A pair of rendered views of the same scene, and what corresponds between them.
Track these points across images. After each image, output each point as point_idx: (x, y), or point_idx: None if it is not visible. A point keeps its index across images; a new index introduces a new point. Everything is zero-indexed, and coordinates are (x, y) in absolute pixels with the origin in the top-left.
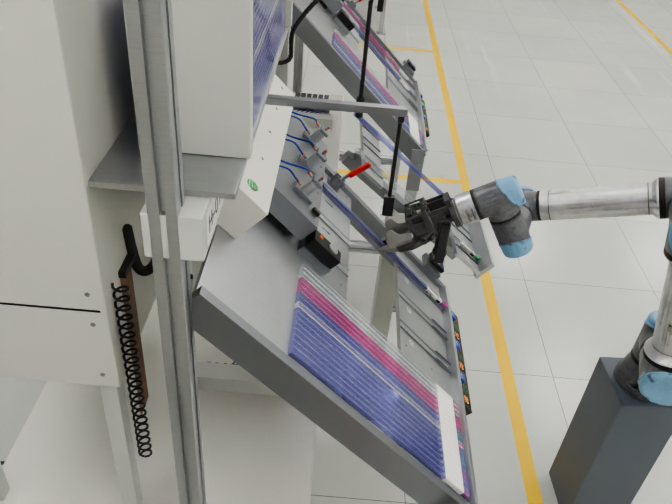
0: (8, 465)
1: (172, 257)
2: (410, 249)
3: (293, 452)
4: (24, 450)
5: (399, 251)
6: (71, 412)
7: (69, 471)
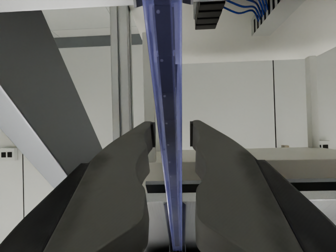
0: (292, 58)
1: None
2: (331, 229)
3: None
4: (285, 57)
5: (263, 164)
6: (264, 53)
7: (313, 46)
